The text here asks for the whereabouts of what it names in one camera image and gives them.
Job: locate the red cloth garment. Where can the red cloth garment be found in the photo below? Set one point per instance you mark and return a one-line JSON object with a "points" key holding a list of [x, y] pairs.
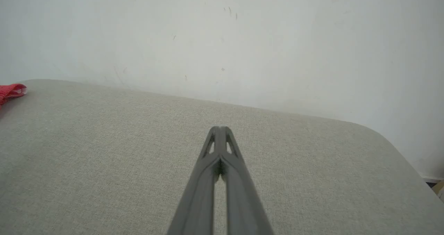
{"points": [[8, 92]]}

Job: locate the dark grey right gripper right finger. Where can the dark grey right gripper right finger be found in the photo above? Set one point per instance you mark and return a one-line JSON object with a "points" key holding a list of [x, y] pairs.
{"points": [[242, 200]]}

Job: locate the brown cardboard box white print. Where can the brown cardboard box white print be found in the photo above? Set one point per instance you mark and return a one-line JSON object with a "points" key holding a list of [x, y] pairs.
{"points": [[440, 187]]}

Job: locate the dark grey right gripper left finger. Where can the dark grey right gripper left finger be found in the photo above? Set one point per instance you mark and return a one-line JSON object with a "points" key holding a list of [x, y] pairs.
{"points": [[199, 193]]}

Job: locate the beige fabric sofa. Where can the beige fabric sofa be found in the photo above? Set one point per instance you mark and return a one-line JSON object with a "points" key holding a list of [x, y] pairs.
{"points": [[104, 158]]}

